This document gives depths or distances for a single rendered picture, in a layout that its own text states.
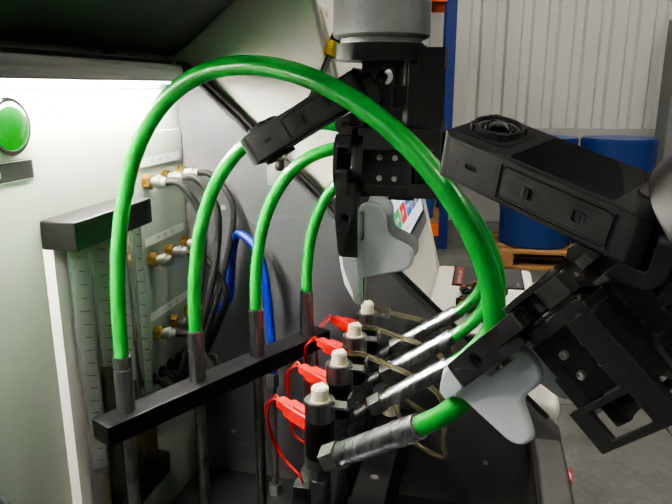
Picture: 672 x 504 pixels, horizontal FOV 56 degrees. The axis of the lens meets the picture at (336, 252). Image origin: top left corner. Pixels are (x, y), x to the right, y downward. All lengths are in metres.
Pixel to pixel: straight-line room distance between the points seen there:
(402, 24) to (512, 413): 0.28
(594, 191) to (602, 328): 0.06
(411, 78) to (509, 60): 6.52
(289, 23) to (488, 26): 6.14
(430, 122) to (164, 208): 0.47
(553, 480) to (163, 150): 0.64
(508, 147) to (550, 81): 6.79
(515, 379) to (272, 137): 0.28
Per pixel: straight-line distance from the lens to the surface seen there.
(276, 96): 0.91
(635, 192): 0.30
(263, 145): 0.52
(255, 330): 0.76
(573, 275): 0.30
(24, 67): 0.62
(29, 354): 0.68
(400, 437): 0.45
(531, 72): 7.04
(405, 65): 0.50
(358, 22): 0.49
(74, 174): 0.72
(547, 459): 0.90
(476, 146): 0.32
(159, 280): 0.87
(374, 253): 0.51
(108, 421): 0.67
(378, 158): 0.50
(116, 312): 0.64
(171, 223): 0.89
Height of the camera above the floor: 1.41
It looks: 15 degrees down
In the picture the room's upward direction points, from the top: straight up
